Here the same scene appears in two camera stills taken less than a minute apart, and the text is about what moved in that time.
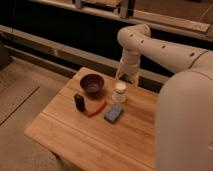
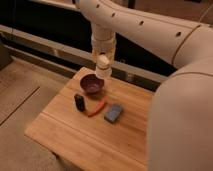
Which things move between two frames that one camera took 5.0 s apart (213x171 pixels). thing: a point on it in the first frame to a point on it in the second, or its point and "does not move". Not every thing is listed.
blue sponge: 113,113 does not move
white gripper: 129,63 to 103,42
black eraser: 80,102 does not move
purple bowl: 91,83 does not move
